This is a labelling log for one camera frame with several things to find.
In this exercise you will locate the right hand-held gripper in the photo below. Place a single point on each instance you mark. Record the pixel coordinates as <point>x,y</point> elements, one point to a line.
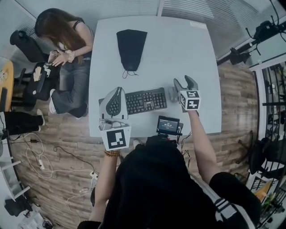
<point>190,100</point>

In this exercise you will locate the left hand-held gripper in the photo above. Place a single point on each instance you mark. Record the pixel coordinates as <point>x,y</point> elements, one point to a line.
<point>115,138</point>

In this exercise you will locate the black keyboard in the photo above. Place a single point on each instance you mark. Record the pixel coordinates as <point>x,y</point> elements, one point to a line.
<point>145,100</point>

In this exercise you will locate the person's right forearm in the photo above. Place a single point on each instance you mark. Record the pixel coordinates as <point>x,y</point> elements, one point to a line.
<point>201,145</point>

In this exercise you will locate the person's left forearm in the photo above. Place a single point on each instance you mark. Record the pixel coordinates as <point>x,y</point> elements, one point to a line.
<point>103,185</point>

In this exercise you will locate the small black monitor screen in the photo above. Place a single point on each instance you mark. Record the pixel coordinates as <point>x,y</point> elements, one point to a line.
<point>168,124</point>

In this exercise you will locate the person's white shoe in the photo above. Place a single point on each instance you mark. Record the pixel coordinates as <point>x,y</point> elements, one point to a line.
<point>137,142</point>

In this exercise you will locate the white power strip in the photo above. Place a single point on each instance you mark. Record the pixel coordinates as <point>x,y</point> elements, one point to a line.
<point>94,175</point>

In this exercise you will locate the black bag with white items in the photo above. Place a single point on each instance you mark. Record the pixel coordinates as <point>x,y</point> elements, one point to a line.
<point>40,80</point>

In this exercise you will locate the black metal shelf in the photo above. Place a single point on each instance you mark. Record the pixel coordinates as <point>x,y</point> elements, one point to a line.
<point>273,107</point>

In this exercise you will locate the person's black top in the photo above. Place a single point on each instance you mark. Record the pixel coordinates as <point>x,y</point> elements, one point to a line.
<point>161,185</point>

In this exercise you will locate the white plug adapter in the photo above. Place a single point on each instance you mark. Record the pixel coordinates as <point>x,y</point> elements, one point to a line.
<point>41,164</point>

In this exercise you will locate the yellow round table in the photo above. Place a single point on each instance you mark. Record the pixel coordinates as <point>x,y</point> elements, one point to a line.
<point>5,85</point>

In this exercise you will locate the black floor bag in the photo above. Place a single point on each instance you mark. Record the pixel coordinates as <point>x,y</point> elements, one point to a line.
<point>16,205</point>

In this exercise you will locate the black camera tripod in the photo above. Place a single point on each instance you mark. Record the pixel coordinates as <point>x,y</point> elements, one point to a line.
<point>250,45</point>

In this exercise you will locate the white frame furniture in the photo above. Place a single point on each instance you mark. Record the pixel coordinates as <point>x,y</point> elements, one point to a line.
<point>10,176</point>

